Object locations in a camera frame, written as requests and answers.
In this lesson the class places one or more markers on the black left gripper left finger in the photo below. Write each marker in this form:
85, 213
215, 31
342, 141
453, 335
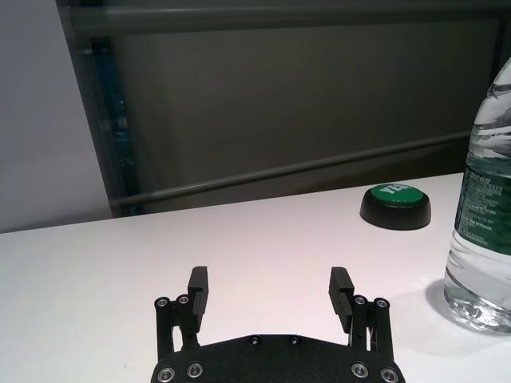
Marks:
197, 303

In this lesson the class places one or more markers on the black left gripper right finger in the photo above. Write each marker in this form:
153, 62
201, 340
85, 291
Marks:
341, 303

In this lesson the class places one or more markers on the clear water bottle green label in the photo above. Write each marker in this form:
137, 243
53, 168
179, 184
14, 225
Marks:
483, 199

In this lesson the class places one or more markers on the green YES button black base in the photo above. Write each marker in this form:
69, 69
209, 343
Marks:
395, 209

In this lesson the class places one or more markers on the grey horizontal rail bar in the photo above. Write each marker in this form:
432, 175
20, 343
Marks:
279, 171

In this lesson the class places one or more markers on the blue vertical post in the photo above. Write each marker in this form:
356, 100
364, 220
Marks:
117, 119

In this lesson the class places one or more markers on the wide grey frame beam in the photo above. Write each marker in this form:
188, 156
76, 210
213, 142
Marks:
279, 18

